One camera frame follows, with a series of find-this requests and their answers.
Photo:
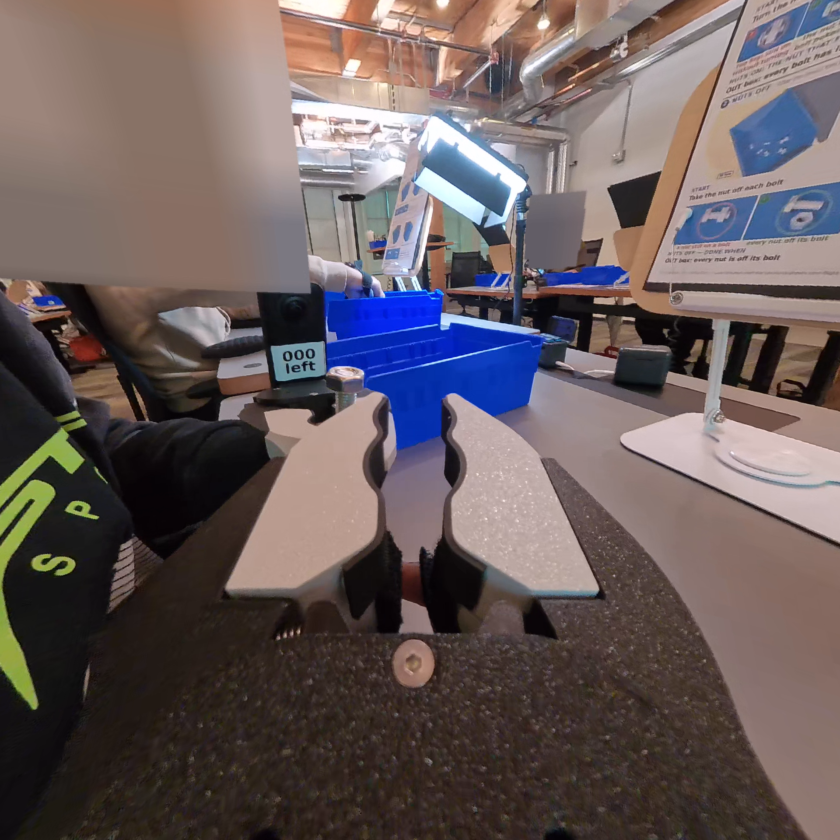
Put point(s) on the black floor lamp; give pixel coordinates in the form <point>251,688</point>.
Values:
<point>352,230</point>

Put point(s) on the black office chair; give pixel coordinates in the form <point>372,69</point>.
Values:
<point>466,269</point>

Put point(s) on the person's black printed shirt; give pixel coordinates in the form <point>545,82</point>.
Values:
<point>53,551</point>

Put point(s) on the small black device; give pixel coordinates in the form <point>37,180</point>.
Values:
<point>551,351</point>

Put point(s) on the small black box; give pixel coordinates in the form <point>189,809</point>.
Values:
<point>642,365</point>

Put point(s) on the row of blue bins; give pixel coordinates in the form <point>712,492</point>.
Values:
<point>578,276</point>

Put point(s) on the studio light on stand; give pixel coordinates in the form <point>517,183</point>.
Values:
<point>466,164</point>

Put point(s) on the wooden office desk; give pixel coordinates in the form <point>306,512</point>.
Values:
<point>525,292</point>

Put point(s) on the printed poster banner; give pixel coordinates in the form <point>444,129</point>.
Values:
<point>407,217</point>

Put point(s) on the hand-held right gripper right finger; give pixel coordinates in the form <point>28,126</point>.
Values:
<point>519,519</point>

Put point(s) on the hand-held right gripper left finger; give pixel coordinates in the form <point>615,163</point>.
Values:
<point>309,519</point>

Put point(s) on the blue plastic bin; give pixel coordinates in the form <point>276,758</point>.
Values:
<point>387,313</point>

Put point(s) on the sign on white stand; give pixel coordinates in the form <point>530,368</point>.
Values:
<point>735,453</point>

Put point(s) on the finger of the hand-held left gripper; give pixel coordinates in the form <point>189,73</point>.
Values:
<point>292,428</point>

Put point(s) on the person's left forearm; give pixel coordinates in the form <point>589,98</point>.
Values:
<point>184,466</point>

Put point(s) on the short thick silver bolt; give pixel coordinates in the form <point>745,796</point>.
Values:
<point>345,381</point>

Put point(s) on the blue plastic box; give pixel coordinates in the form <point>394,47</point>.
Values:
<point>473,374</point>

